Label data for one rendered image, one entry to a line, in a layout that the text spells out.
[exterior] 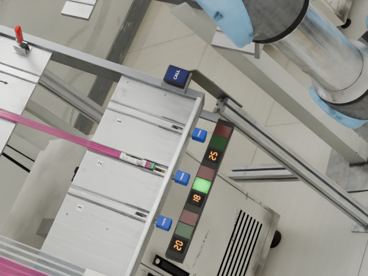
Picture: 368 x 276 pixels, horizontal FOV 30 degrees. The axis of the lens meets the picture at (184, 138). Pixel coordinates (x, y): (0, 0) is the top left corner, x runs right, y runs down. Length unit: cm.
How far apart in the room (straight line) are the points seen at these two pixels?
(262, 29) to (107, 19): 297
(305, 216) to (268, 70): 56
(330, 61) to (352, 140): 105
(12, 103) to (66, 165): 59
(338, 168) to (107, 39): 195
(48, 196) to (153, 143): 71
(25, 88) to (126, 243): 45
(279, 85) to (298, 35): 91
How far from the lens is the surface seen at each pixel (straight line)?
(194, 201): 152
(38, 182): 230
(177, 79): 157
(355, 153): 214
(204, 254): 200
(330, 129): 205
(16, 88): 166
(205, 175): 154
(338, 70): 112
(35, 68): 168
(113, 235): 150
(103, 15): 385
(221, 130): 158
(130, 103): 160
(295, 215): 226
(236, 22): 88
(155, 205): 148
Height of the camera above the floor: 152
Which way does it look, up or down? 31 degrees down
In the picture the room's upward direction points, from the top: 54 degrees counter-clockwise
